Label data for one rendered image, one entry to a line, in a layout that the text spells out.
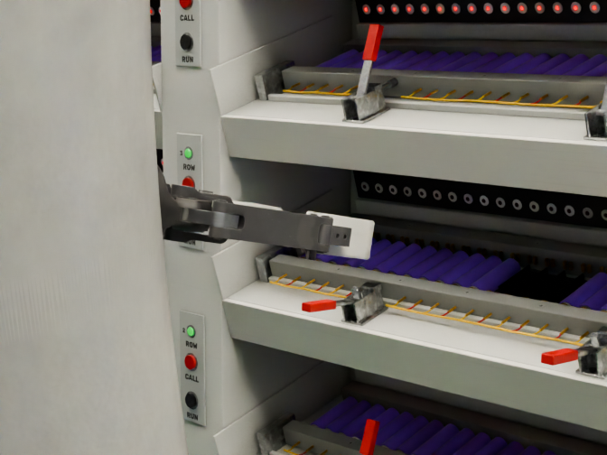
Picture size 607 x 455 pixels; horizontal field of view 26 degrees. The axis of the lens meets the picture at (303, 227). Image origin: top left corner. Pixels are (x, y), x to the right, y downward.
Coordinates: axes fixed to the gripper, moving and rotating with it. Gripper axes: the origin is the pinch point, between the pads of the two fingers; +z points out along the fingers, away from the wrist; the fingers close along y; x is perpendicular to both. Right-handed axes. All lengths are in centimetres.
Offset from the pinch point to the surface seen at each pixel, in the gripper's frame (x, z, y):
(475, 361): -9.3, 20.8, 3.1
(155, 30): 22, 32, -62
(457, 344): -8.3, 21.7, 0.2
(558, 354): -6.7, 15.4, 14.9
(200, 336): -13.3, 21.3, -33.6
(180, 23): 19.3, 14.4, -36.2
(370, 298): -5.8, 22.3, -11.3
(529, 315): -4.7, 24.6, 5.4
